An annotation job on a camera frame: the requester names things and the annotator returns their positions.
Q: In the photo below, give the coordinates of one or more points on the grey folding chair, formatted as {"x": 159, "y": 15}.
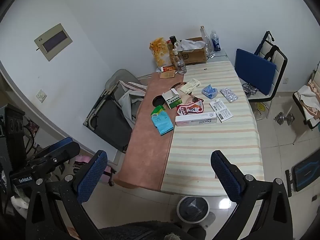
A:
{"x": 107, "y": 115}

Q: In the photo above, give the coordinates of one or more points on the red snack packet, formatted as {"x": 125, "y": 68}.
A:
{"x": 190, "y": 108}

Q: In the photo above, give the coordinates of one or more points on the blue label plastic bottle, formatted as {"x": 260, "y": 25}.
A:
{"x": 215, "y": 42}

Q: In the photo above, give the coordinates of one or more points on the black frame chair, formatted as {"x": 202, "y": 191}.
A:
{"x": 312, "y": 124}

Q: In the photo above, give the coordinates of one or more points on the silver blister pack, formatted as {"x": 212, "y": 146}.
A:
{"x": 228, "y": 95}

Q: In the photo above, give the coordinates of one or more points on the long white pink box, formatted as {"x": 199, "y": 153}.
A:
{"x": 195, "y": 120}

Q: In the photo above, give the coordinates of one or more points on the red orange packet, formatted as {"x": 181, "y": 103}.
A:
{"x": 168, "y": 69}

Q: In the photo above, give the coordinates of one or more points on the white chair with blue cushion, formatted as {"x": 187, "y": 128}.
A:
{"x": 279, "y": 61}

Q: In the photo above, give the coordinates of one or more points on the black blue exercise board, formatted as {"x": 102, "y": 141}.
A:
{"x": 303, "y": 177}

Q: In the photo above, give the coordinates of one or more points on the blue cushion board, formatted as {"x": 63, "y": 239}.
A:
{"x": 255, "y": 71}

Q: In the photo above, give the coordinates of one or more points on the beige wall panel box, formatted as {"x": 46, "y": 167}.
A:
{"x": 53, "y": 42}

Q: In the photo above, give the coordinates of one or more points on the white plastic bag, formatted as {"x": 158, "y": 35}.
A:
{"x": 190, "y": 45}

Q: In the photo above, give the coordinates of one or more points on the cardboard box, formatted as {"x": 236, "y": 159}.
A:
{"x": 196, "y": 55}

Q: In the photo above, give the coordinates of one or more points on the tall clear glass bottle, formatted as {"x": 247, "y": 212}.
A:
{"x": 206, "y": 42}

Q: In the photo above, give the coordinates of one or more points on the short clear glass bottle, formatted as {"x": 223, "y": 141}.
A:
{"x": 180, "y": 65}

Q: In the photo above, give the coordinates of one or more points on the beige cloth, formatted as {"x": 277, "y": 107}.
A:
{"x": 308, "y": 97}

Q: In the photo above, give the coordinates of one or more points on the white trash bin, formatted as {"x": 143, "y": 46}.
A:
{"x": 192, "y": 208}

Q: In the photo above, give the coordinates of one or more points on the grey pink jacket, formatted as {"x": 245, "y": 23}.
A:
{"x": 130, "y": 97}

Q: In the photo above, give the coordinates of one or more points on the dark bottle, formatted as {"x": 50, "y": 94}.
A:
{"x": 173, "y": 40}

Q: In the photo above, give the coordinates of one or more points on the brown card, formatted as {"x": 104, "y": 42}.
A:
{"x": 167, "y": 75}

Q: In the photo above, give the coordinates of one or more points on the blue paper packet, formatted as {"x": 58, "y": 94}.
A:
{"x": 162, "y": 123}

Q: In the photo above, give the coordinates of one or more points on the blue plastic wrapper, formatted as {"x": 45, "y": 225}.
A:
{"x": 210, "y": 91}

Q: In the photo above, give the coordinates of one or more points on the yellow snack bag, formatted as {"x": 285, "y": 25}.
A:
{"x": 160, "y": 52}

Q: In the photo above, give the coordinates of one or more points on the green white medicine box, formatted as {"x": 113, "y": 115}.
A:
{"x": 173, "y": 101}

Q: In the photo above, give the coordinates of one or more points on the cream carton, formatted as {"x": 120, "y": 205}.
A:
{"x": 190, "y": 87}

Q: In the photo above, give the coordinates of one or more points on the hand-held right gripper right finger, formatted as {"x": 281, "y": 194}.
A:
{"x": 223, "y": 173}

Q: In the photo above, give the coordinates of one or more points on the white medicine leaflet box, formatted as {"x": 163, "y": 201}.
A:
{"x": 221, "y": 111}

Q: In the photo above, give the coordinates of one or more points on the metal dumbbell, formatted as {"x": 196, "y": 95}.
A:
{"x": 283, "y": 118}

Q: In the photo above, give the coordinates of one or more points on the black round lid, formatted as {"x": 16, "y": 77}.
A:
{"x": 158, "y": 101}

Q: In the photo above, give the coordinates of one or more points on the small blister pack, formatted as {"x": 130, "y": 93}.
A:
{"x": 212, "y": 55}

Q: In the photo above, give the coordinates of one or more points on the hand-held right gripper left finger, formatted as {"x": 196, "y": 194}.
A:
{"x": 92, "y": 176}

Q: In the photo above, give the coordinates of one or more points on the small green box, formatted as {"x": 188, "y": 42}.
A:
{"x": 158, "y": 110}

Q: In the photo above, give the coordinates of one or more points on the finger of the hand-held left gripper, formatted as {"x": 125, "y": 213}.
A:
{"x": 62, "y": 145}

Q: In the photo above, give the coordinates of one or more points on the striped tablecloth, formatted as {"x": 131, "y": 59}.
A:
{"x": 207, "y": 150}

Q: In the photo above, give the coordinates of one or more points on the brown wooden table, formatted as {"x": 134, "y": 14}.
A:
{"x": 147, "y": 142}

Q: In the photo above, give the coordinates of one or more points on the white wall socket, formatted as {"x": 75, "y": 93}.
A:
{"x": 41, "y": 95}

